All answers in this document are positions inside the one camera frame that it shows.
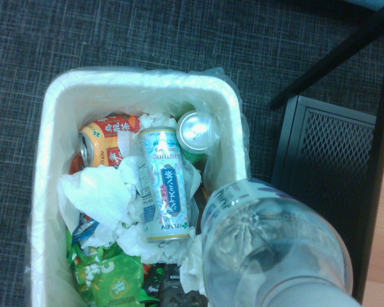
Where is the clear plastic water bottle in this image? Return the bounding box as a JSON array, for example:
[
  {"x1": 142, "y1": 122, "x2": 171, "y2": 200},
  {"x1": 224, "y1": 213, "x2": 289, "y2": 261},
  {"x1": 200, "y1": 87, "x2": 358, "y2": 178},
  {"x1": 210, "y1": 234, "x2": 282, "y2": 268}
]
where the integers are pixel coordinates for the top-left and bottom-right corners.
[{"x1": 200, "y1": 178, "x2": 364, "y2": 307}]

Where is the white plastic trash bin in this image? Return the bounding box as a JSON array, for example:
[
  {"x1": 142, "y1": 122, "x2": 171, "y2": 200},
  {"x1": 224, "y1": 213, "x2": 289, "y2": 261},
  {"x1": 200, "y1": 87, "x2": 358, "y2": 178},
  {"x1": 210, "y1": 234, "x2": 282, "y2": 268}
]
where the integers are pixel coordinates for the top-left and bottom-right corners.
[{"x1": 30, "y1": 68, "x2": 249, "y2": 307}]

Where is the green can silver lid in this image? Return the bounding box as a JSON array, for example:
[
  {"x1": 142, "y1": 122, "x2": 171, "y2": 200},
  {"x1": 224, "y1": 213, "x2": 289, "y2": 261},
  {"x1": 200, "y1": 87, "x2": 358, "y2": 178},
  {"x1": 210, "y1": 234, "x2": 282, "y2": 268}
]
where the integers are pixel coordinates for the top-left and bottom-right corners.
[{"x1": 176, "y1": 110, "x2": 220, "y2": 164}]

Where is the white jasmine tea can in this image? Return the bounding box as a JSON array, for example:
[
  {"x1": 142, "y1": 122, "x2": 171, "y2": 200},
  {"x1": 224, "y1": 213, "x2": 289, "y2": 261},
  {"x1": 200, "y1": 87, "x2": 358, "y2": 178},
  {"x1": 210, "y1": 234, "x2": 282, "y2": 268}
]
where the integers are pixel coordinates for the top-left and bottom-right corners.
[{"x1": 136, "y1": 126, "x2": 190, "y2": 244}]

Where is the crumpled white tissue paper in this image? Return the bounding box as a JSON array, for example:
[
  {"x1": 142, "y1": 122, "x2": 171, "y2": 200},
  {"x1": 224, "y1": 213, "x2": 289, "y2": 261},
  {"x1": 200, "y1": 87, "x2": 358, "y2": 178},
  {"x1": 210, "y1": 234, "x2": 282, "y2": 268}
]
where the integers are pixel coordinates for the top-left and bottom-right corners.
[
  {"x1": 178, "y1": 235, "x2": 209, "y2": 294},
  {"x1": 57, "y1": 155, "x2": 141, "y2": 253},
  {"x1": 138, "y1": 111, "x2": 177, "y2": 129}
]

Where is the orange oolong tea can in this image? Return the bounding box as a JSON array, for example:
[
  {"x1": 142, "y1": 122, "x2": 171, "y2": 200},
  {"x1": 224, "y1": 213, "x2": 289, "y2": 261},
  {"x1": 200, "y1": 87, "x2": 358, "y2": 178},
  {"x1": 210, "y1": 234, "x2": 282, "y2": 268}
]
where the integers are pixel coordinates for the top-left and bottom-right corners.
[{"x1": 77, "y1": 113, "x2": 141, "y2": 169}]

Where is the red packaging piece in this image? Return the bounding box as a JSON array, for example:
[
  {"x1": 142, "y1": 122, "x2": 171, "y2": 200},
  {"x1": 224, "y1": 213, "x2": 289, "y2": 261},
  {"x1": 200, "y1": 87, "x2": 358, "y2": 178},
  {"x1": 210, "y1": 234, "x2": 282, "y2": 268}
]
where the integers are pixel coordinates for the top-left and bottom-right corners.
[{"x1": 68, "y1": 155, "x2": 86, "y2": 175}]

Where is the crushed blue can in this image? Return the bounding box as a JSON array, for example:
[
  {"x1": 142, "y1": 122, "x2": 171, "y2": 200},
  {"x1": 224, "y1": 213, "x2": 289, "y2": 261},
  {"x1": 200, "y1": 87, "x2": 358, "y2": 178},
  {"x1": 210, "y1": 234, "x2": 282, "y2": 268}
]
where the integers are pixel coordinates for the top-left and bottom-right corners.
[{"x1": 72, "y1": 212, "x2": 100, "y2": 241}]

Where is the black snack wrapper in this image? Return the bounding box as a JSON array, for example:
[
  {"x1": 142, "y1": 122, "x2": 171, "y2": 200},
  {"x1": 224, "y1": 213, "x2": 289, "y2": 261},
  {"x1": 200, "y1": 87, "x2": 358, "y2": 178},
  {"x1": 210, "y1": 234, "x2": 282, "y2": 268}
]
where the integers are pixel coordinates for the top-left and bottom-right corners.
[{"x1": 142, "y1": 262, "x2": 209, "y2": 307}]

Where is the green snack wrapper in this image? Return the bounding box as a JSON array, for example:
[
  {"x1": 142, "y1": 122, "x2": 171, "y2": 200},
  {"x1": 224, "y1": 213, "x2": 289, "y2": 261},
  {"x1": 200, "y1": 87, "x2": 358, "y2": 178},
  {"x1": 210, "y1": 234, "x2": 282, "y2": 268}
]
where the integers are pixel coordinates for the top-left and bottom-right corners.
[{"x1": 65, "y1": 228, "x2": 161, "y2": 307}]

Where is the wooden coffee table black frame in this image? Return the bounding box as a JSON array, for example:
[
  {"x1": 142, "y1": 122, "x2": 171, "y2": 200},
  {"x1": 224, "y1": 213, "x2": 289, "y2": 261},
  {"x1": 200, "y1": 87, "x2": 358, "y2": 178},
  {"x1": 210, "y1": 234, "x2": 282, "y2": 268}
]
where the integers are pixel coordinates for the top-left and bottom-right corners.
[{"x1": 268, "y1": 0, "x2": 384, "y2": 304}]

